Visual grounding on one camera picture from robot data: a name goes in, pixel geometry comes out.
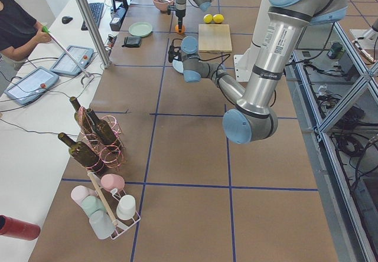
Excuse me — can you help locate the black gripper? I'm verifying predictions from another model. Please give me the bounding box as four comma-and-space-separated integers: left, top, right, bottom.
167, 4, 185, 32
168, 38, 182, 63

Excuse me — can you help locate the orange fruit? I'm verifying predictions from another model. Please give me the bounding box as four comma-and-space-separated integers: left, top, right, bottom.
175, 24, 185, 34

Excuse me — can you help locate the light blue plate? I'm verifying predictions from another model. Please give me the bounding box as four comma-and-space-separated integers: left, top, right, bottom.
172, 60, 184, 74

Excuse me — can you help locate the pale green plate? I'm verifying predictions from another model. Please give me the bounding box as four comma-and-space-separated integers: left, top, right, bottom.
128, 22, 153, 38

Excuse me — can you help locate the lower yellow lemon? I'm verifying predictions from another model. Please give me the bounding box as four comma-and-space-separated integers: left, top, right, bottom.
203, 14, 213, 24

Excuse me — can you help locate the yellow lemon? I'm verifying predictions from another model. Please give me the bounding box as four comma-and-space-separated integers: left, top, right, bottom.
203, 14, 213, 24
213, 14, 224, 24

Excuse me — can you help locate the upper yellow lemon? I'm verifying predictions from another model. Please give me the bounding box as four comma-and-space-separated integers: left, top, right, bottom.
213, 14, 224, 24

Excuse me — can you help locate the wooden cutting board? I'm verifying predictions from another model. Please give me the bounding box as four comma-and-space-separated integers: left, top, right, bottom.
198, 24, 233, 53

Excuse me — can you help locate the grey folded cloth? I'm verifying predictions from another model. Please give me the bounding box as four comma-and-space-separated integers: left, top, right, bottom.
122, 36, 142, 48

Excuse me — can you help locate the black computer box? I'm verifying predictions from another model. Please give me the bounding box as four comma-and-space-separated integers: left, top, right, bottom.
109, 6, 126, 32

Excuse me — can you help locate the black keyboard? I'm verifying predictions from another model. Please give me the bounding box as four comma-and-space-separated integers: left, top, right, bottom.
88, 2, 104, 28

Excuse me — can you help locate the far teach pendant tablet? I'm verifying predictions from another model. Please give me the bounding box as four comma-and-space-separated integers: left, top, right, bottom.
50, 45, 94, 77

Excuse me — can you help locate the teach pendant tablet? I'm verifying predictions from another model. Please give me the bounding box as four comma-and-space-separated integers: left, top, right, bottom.
50, 45, 94, 77
5, 67, 59, 105

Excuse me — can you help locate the dark green wine bottle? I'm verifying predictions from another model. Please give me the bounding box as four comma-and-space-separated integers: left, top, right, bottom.
86, 108, 122, 150

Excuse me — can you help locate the black computer mouse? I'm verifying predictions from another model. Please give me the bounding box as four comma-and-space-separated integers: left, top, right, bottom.
61, 16, 73, 25

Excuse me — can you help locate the metal grabber stick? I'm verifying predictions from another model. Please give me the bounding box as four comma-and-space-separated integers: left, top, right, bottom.
42, 26, 95, 85

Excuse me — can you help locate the pink cup on rack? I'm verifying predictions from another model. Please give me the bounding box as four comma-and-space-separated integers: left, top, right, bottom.
100, 173, 125, 192

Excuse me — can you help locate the near teach pendant tablet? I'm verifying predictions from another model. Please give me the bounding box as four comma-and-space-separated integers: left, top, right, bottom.
5, 67, 59, 105

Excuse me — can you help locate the person in black shirt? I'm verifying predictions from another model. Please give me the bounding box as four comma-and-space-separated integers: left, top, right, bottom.
1, 0, 51, 71

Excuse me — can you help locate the white cup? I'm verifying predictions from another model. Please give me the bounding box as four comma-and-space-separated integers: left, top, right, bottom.
116, 195, 136, 220

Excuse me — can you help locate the pale pink cup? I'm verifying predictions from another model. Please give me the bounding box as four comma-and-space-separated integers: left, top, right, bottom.
70, 185, 97, 206

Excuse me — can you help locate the mint green cup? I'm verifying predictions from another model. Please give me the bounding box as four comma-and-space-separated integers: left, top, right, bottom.
80, 195, 106, 217

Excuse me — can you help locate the light grey cup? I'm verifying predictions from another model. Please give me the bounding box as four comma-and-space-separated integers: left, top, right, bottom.
89, 210, 116, 240

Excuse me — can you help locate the red cylinder bottle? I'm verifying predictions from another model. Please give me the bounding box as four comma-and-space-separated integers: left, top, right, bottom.
1, 215, 41, 241

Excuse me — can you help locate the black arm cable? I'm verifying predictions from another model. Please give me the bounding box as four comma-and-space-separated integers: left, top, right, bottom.
171, 37, 233, 89

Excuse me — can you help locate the aluminium frame post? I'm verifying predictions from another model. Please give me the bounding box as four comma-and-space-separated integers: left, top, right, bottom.
76, 0, 111, 68

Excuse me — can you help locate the copper wire wine rack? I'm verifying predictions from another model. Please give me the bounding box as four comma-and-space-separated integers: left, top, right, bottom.
74, 106, 126, 172

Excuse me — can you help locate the white wire cup rack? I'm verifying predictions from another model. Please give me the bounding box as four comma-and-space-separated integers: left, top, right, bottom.
87, 172, 141, 240

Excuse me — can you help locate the wooden rack handle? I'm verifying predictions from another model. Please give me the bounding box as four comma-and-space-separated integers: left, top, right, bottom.
87, 172, 118, 227

